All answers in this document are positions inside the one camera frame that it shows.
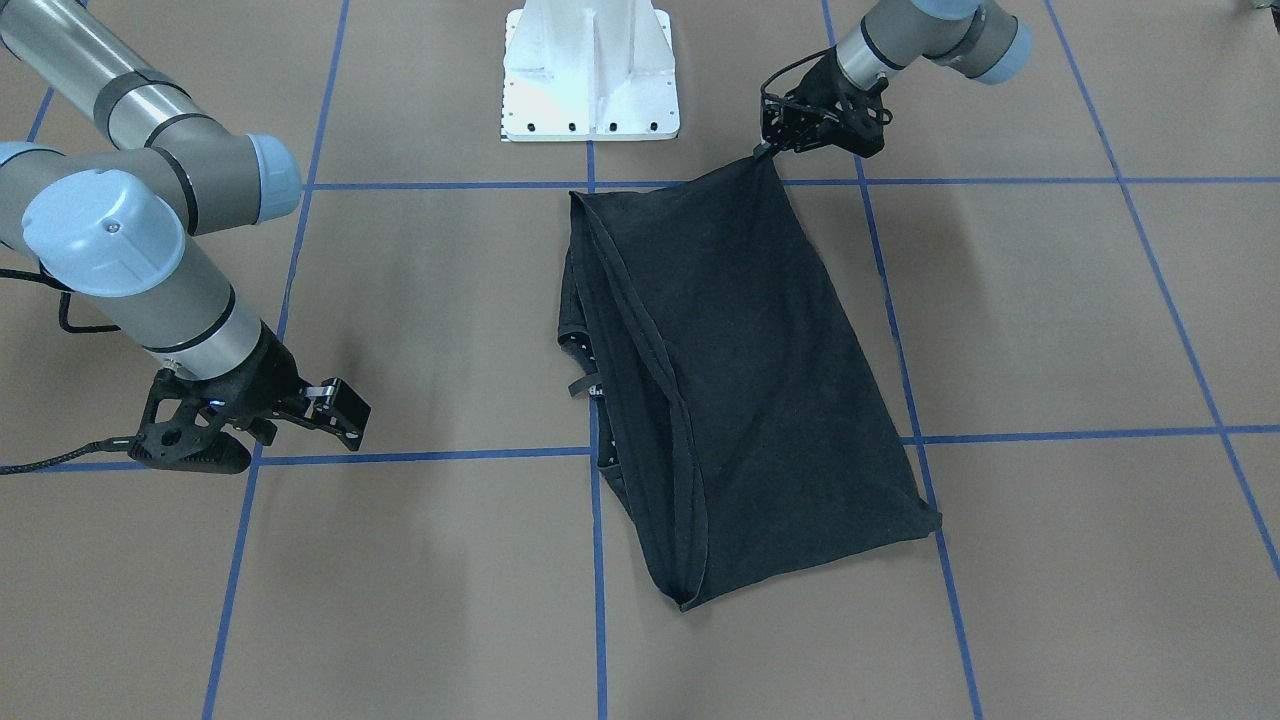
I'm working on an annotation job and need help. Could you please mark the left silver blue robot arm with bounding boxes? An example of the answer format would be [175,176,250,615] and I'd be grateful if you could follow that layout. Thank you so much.
[753,1,1033,159]

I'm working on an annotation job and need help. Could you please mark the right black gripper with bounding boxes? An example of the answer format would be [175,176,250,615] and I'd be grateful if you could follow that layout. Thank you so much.
[128,325,371,474]

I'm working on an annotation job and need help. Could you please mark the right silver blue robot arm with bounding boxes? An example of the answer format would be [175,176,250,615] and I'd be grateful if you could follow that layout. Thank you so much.
[1,1,370,474]

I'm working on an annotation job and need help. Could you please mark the brown paper table cover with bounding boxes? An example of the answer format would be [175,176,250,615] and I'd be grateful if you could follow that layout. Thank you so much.
[3,1,1279,719]

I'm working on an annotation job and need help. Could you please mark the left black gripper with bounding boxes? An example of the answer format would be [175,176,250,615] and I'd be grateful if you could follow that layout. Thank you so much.
[754,47,893,161]

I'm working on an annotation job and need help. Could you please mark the black graphic t-shirt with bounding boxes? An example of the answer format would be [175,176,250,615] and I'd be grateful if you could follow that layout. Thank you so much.
[558,158,942,611]

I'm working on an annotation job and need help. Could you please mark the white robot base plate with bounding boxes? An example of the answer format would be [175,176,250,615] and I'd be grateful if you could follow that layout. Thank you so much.
[500,1,681,143]

